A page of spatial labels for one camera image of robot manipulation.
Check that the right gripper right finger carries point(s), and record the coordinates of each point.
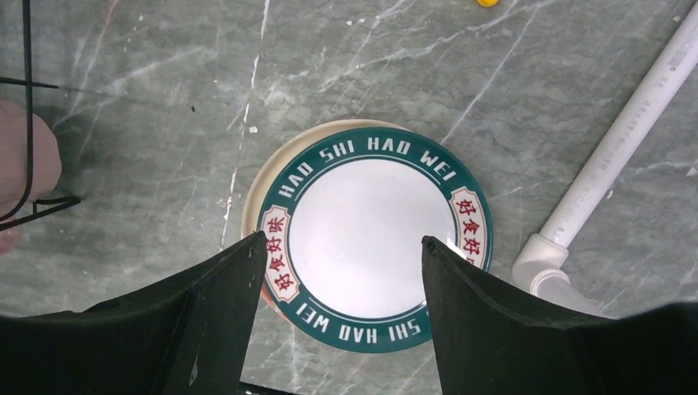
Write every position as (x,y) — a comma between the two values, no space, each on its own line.
(492,338)

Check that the yellow handled screwdriver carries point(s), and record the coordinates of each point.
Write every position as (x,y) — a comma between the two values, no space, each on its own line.
(487,3)

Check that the white pvc pipe frame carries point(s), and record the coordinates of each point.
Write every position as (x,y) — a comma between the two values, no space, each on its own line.
(537,269)

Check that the light pink mug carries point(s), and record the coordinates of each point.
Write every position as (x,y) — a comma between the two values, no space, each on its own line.
(47,165)

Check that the beige pink plate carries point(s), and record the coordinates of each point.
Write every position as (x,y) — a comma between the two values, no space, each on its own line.
(254,206)

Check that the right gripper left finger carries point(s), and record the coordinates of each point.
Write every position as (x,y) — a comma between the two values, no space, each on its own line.
(185,334)

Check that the teal rimmed lettered plate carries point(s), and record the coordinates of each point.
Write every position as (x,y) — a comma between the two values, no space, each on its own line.
(357,205)

